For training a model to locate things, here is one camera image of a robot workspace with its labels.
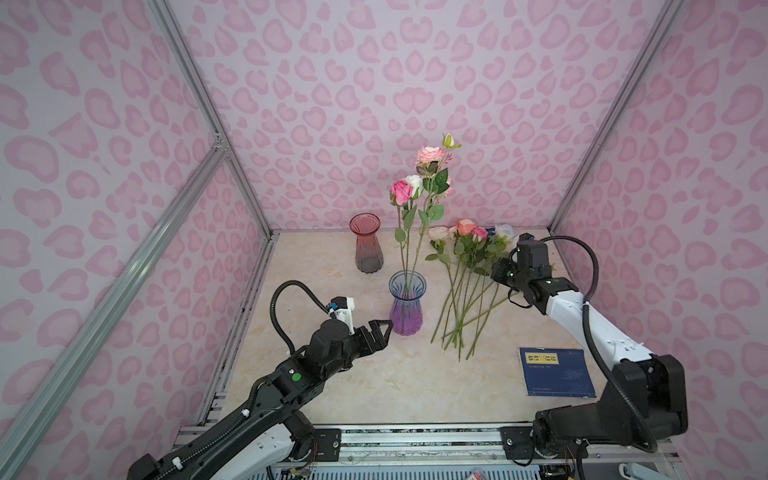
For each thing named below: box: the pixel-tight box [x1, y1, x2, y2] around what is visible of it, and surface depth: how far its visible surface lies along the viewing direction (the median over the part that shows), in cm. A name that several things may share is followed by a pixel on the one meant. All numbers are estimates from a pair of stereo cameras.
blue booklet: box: [520, 347, 597, 398], surface depth 86 cm
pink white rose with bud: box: [410, 133, 461, 283], surface depth 72 cm
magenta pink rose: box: [390, 180, 407, 283], surface depth 71 cm
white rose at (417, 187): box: [405, 175, 424, 283], surface depth 74 cm
